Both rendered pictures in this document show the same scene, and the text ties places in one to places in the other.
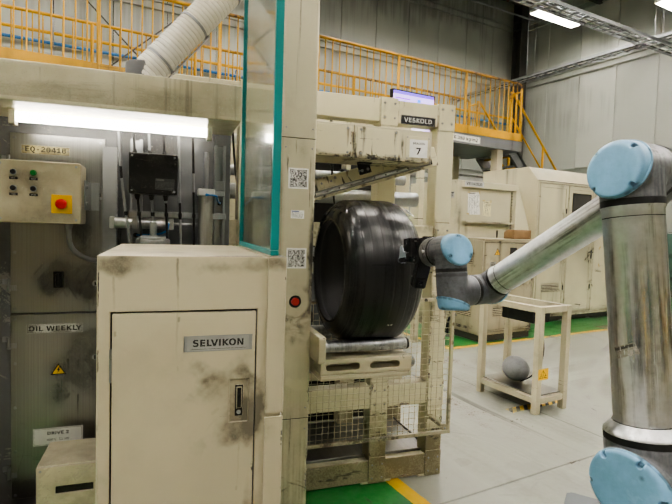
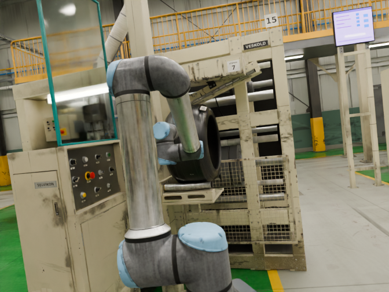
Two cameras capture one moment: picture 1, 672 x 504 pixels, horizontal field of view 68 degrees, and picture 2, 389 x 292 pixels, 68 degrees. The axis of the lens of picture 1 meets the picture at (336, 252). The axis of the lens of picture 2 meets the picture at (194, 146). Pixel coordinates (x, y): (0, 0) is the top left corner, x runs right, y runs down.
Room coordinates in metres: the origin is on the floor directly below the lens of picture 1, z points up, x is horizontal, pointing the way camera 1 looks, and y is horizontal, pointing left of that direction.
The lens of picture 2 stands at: (0.32, -1.31, 1.27)
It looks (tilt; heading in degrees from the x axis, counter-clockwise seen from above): 3 degrees down; 36
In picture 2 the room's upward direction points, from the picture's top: 7 degrees counter-clockwise
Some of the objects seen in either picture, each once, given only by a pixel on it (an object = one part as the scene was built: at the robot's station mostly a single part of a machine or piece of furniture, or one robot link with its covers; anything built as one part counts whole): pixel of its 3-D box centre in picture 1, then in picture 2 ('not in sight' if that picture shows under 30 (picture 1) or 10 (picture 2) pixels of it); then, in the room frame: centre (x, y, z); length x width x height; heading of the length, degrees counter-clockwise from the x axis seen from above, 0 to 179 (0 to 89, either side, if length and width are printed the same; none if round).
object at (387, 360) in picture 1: (363, 362); (188, 195); (1.84, -0.11, 0.83); 0.36 x 0.09 x 0.06; 109
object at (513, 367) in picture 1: (521, 350); not in sight; (3.92, -1.51, 0.40); 0.60 x 0.35 x 0.80; 29
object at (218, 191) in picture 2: (350, 362); (194, 195); (1.97, -0.07, 0.80); 0.37 x 0.36 x 0.02; 19
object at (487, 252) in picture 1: (491, 286); not in sight; (6.33, -2.01, 0.62); 0.91 x 0.58 x 1.25; 119
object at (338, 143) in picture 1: (360, 146); (206, 73); (2.30, -0.10, 1.71); 0.61 x 0.25 x 0.15; 109
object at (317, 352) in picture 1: (308, 338); (170, 183); (1.92, 0.10, 0.90); 0.40 x 0.03 x 0.10; 19
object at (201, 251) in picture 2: not in sight; (202, 254); (1.04, -0.77, 0.87); 0.17 x 0.15 x 0.18; 122
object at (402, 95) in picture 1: (412, 117); (352, 26); (5.71, -0.81, 2.60); 0.60 x 0.05 x 0.55; 119
